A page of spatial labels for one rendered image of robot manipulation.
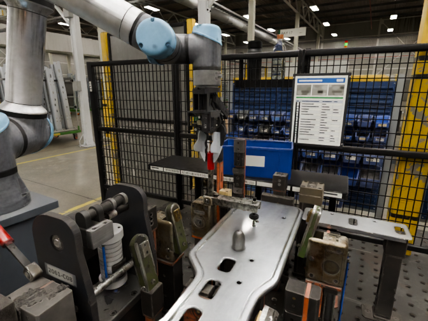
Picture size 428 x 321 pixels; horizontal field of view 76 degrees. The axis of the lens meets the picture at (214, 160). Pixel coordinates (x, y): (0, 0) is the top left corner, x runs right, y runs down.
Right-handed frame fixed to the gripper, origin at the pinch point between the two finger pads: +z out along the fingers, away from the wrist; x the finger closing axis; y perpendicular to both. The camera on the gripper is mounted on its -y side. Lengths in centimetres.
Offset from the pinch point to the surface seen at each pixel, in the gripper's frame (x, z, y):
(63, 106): -656, 28, -432
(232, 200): 7.5, 12.2, 1.0
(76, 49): -536, -106, -397
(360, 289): 47, 50, -27
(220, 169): -0.8, 6.5, -8.8
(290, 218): 23.1, 19.4, -9.4
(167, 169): -39, 18, -32
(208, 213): 0.6, 17.2, 2.6
